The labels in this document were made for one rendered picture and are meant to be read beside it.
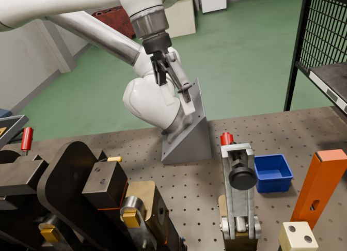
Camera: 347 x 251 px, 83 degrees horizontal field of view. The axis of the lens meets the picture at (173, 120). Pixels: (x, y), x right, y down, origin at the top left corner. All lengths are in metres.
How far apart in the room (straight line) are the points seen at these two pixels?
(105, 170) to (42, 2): 0.53
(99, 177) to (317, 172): 0.34
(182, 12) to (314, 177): 4.79
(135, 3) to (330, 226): 0.81
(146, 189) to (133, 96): 0.45
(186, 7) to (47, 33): 2.87
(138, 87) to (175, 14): 4.26
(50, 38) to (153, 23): 4.44
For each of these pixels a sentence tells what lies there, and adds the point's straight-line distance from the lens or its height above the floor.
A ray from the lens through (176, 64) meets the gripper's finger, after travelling 0.50.
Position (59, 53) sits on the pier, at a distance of 4.95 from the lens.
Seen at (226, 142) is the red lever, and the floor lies 1.14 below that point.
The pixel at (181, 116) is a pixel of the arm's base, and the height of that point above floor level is 0.90.
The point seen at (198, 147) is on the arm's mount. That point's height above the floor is 0.78.
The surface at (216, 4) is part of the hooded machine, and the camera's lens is 6.48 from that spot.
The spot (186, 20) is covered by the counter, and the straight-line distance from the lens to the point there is 5.00.
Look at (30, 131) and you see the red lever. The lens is 0.61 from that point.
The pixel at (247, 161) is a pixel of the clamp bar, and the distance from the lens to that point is 0.25.
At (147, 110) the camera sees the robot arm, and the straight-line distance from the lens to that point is 0.78.
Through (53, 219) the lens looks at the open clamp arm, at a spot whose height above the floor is 1.10.
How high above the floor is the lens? 1.40
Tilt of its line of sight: 38 degrees down
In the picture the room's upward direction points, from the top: 16 degrees counter-clockwise
